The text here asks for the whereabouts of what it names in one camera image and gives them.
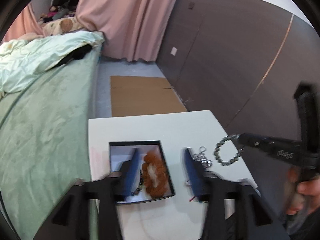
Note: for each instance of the black garment on bed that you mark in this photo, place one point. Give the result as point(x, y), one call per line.
point(77, 54)

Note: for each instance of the pink curtain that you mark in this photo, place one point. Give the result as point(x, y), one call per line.
point(24, 23)
point(133, 29)

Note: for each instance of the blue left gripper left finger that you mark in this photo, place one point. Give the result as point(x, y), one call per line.
point(129, 171)

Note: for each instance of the white wall socket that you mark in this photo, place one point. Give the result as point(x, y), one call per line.
point(173, 51)

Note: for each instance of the person's right hand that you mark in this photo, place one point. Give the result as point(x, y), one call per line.
point(308, 189)

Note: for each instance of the silver chain keyring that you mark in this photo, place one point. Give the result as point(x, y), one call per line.
point(201, 158)

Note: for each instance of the flattened cardboard sheet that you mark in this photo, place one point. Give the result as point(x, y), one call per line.
point(136, 95)

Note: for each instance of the pale green duvet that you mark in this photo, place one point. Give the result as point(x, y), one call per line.
point(23, 61)

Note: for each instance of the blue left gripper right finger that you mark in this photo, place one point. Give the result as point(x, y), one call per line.
point(200, 185)

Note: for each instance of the black jewelry box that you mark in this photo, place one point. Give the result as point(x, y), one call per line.
point(153, 181)

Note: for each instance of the green bed cover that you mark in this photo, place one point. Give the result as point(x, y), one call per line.
point(44, 141)

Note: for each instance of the floral pillow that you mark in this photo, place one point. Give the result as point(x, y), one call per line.
point(62, 26)

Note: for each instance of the plush toys pile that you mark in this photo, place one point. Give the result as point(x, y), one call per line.
point(56, 12)

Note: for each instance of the white table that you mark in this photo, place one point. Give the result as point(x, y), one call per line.
point(160, 205)

